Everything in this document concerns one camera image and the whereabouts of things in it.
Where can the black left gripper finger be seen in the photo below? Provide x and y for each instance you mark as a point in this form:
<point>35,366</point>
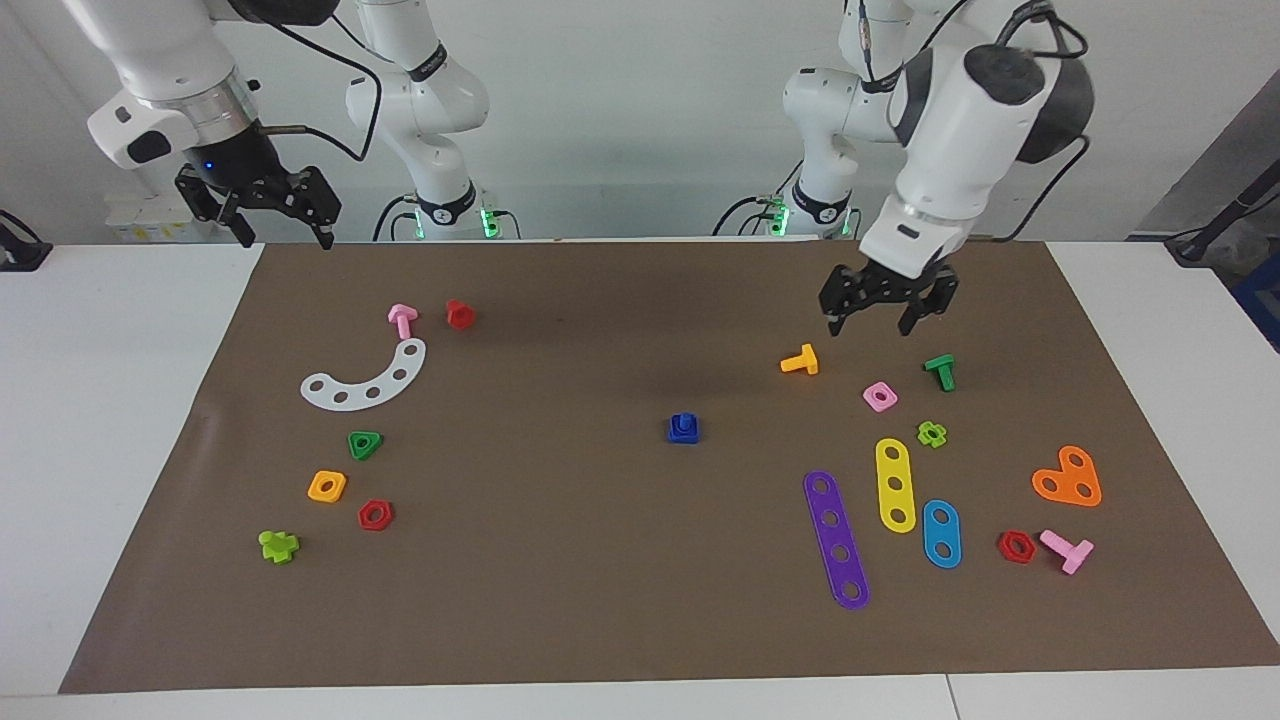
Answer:
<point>935,305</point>
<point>838,295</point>

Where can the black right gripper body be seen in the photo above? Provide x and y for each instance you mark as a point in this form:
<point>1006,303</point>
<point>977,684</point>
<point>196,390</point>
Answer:
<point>245,170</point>

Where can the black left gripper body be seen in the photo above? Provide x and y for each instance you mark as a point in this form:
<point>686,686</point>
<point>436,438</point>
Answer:
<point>895,285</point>

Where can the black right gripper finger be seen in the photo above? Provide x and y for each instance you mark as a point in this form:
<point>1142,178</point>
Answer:
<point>322,200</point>
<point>208,195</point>

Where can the blue square nut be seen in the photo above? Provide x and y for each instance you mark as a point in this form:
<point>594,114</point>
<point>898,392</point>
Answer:
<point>674,437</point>

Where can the green plastic screw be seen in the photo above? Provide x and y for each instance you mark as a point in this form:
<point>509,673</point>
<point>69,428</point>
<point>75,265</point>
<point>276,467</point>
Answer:
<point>942,368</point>

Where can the white boxes in background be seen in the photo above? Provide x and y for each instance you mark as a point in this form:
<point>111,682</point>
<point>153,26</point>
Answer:
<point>140,220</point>

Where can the orange plastic screw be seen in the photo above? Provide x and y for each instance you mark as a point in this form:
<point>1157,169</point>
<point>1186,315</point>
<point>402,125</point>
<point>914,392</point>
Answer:
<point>803,362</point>

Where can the pink square nut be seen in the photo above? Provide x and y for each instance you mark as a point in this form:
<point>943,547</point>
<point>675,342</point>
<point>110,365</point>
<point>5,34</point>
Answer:
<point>889,390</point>

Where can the lime green cross nut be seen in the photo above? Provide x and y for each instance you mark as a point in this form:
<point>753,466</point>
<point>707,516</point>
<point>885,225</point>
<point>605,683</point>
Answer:
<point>940,440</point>

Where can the pink plastic screw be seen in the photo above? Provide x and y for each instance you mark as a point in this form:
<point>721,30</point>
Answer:
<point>1072,553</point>
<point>402,318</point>

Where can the yellow three-hole plate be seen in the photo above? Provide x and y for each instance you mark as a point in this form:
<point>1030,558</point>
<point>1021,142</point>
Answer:
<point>894,470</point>

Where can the red plastic screw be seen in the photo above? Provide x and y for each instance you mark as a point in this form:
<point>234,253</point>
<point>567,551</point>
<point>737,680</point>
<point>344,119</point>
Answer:
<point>459,314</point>

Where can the black clamp on table edge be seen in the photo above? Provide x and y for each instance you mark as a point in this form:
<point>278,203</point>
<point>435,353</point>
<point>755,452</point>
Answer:
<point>20,255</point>

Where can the white curved five-hole plate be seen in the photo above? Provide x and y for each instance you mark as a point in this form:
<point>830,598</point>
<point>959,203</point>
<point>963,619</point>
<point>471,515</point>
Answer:
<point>357,396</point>

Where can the orange angled three-hole plate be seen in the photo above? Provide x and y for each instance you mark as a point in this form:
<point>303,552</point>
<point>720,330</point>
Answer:
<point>1066,478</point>

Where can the blue two-hole plate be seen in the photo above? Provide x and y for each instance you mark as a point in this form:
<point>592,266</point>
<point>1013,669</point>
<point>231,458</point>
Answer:
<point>941,534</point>

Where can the purple four-hole plate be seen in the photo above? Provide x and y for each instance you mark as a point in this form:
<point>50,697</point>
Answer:
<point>836,536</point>

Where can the green triangle nut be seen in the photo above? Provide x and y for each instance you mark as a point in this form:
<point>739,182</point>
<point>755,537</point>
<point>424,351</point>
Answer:
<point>375,440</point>

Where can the red hex nut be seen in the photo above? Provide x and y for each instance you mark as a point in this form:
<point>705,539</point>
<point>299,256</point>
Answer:
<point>385,515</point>
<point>1028,548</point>

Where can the orange square nut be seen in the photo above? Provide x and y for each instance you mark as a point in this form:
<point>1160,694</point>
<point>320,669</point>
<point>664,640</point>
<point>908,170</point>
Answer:
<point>316,492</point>

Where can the blue crate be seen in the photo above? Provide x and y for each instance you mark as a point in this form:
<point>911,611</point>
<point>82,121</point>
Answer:
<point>1262,300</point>

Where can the lime green cross-head screw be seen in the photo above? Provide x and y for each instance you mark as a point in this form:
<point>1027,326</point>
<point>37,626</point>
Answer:
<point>277,546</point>

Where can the brown table mat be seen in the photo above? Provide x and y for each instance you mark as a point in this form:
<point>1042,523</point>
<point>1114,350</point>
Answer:
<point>600,560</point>

